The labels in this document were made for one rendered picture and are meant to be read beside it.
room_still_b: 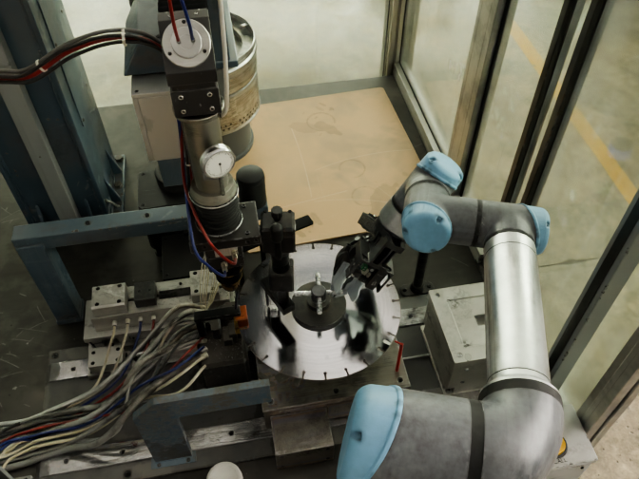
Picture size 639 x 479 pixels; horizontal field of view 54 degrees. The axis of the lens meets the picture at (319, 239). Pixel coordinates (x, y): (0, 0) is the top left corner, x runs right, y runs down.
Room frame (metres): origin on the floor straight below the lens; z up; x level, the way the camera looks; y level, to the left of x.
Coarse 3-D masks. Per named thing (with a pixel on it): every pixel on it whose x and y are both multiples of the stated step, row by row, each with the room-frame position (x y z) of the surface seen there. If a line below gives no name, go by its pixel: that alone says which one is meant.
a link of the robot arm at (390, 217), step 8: (384, 208) 0.75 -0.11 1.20; (392, 208) 0.74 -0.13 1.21; (384, 216) 0.74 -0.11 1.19; (392, 216) 0.73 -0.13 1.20; (400, 216) 0.72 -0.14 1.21; (384, 224) 0.73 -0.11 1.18; (392, 224) 0.72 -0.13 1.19; (400, 224) 0.72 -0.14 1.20; (392, 232) 0.71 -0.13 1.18; (400, 232) 0.71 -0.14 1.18
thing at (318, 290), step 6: (318, 276) 0.75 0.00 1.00; (318, 282) 0.74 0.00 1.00; (312, 288) 0.72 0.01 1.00; (318, 288) 0.72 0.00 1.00; (324, 288) 0.72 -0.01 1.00; (294, 294) 0.71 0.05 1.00; (300, 294) 0.71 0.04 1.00; (306, 294) 0.71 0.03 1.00; (312, 294) 0.71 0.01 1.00; (318, 294) 0.71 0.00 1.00; (324, 294) 0.71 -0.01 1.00; (330, 294) 0.71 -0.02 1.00; (312, 300) 0.71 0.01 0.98; (318, 300) 0.69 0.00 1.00; (324, 300) 0.71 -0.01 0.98; (318, 306) 0.68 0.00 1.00; (318, 312) 0.67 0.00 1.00
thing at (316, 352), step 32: (320, 256) 0.85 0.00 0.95; (256, 288) 0.76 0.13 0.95; (384, 288) 0.76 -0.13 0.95; (256, 320) 0.68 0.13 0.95; (288, 320) 0.68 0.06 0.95; (352, 320) 0.68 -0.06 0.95; (384, 320) 0.68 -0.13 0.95; (256, 352) 0.61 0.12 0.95; (288, 352) 0.61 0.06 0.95; (320, 352) 0.61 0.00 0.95; (352, 352) 0.61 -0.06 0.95; (384, 352) 0.61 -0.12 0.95
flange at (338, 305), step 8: (304, 288) 0.75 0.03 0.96; (328, 288) 0.75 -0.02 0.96; (304, 296) 0.73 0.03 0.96; (328, 296) 0.72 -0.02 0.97; (296, 304) 0.71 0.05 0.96; (304, 304) 0.71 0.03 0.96; (312, 304) 0.70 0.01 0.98; (328, 304) 0.70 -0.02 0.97; (336, 304) 0.71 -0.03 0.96; (344, 304) 0.71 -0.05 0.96; (296, 312) 0.69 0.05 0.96; (304, 312) 0.69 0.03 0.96; (312, 312) 0.69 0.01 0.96; (328, 312) 0.69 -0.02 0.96; (336, 312) 0.69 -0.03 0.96; (344, 312) 0.70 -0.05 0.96; (304, 320) 0.67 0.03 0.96; (312, 320) 0.67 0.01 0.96; (320, 320) 0.67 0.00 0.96; (328, 320) 0.67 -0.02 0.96; (336, 320) 0.67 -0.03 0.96; (312, 328) 0.66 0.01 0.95; (320, 328) 0.66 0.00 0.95
